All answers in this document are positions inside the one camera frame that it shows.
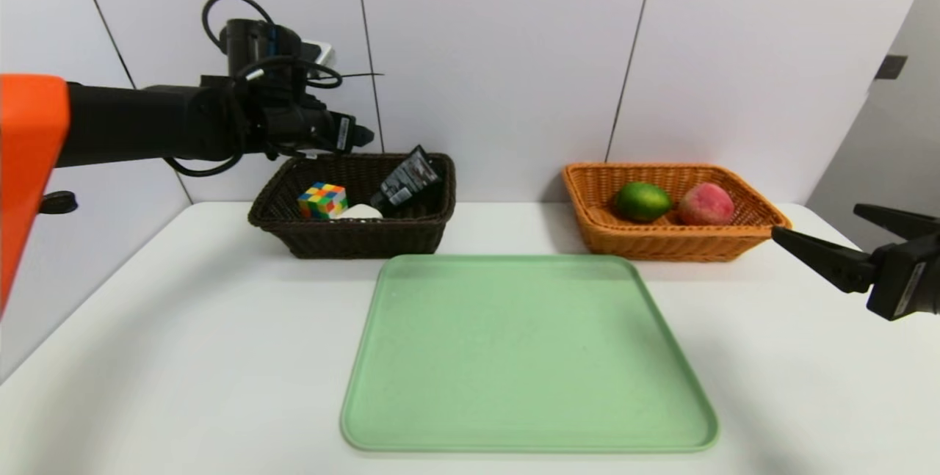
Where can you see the orange wicker basket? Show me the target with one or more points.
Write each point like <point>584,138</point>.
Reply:
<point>661,240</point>

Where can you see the colourful puzzle cube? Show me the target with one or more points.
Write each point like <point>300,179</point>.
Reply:
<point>323,200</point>

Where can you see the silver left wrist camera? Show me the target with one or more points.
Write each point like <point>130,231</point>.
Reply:
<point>322,56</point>

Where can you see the dark brown wicker basket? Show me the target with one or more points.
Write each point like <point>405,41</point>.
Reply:
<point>352,236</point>

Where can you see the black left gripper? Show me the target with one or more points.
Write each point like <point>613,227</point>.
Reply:
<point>343,133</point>

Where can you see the black cosmetic tube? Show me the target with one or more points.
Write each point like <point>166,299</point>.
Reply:
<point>407,180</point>

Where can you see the pink peach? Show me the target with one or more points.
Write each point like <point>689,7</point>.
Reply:
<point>706,203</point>

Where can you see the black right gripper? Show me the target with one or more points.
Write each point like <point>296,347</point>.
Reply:
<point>908,284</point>

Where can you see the light green plastic tray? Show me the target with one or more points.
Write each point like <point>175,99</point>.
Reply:
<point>543,372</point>

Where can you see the green mango fruit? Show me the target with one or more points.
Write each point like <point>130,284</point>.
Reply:
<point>642,201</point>

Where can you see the black wall fixture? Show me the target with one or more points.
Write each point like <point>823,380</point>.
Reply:
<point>890,67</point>

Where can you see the white soap bar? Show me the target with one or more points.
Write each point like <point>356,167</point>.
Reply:
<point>360,212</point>

